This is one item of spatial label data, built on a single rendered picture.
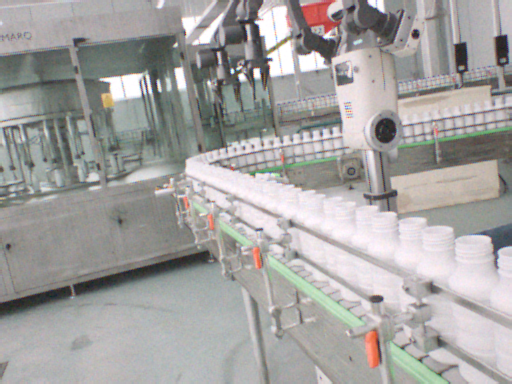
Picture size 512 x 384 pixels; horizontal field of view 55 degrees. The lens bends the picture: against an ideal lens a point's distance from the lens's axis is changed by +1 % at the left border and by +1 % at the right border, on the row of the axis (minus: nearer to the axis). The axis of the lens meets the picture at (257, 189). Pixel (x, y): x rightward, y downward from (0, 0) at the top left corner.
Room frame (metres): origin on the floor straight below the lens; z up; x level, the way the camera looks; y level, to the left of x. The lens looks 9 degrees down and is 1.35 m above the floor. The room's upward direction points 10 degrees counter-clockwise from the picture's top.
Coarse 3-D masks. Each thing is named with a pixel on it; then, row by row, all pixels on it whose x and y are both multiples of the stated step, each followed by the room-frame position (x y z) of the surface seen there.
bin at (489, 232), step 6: (510, 222) 1.22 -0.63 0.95; (492, 228) 1.20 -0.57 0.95; (498, 228) 1.21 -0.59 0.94; (504, 228) 1.21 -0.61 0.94; (510, 228) 1.22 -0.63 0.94; (468, 234) 1.18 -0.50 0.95; (474, 234) 1.19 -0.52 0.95; (480, 234) 1.19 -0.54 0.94; (486, 234) 1.20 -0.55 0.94; (492, 234) 1.20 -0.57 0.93; (498, 234) 1.21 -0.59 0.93; (504, 234) 1.21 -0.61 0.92; (510, 234) 1.22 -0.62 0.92; (492, 240) 1.20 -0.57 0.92; (498, 240) 1.21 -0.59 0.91; (504, 240) 1.21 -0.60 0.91; (510, 240) 1.22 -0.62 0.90; (456, 246) 1.17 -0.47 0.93; (492, 246) 1.20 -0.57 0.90; (498, 246) 1.21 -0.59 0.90; (504, 246) 1.21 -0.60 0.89; (510, 246) 1.22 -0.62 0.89; (492, 252) 1.20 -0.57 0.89; (498, 258) 1.21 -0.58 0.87
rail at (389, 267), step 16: (192, 192) 2.18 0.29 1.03; (224, 192) 1.54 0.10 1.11; (256, 208) 1.21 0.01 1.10; (336, 240) 0.78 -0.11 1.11; (304, 256) 0.94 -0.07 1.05; (368, 256) 0.68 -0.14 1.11; (400, 272) 0.60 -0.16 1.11; (352, 288) 0.75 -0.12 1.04; (432, 288) 0.54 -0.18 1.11; (448, 288) 0.52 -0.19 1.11; (384, 304) 0.66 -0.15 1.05; (464, 304) 0.49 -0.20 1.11; (480, 304) 0.47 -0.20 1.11; (496, 320) 0.45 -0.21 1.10; (464, 352) 0.50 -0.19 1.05; (480, 368) 0.48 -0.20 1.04
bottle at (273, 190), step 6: (270, 186) 1.16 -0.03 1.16; (276, 186) 1.13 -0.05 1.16; (270, 192) 1.14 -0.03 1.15; (276, 192) 1.13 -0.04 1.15; (270, 198) 1.14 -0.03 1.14; (276, 198) 1.13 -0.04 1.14; (270, 204) 1.13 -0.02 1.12; (276, 204) 1.12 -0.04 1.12; (276, 210) 1.12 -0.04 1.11; (270, 216) 1.13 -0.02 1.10; (270, 222) 1.13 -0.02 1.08; (276, 222) 1.12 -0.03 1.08; (270, 228) 1.14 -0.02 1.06; (276, 228) 1.12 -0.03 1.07; (276, 234) 1.12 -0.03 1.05; (276, 246) 1.13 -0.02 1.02; (276, 252) 1.13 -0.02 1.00; (282, 252) 1.12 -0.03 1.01
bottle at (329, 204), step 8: (328, 200) 0.88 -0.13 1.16; (336, 200) 0.88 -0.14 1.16; (328, 208) 0.85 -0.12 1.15; (328, 216) 0.85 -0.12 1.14; (328, 224) 0.85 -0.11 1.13; (336, 224) 0.84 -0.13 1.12; (328, 232) 0.84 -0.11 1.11; (328, 248) 0.85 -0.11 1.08; (328, 256) 0.85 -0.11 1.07; (328, 264) 0.85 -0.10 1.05; (336, 264) 0.84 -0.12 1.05; (336, 272) 0.84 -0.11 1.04; (336, 288) 0.84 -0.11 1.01
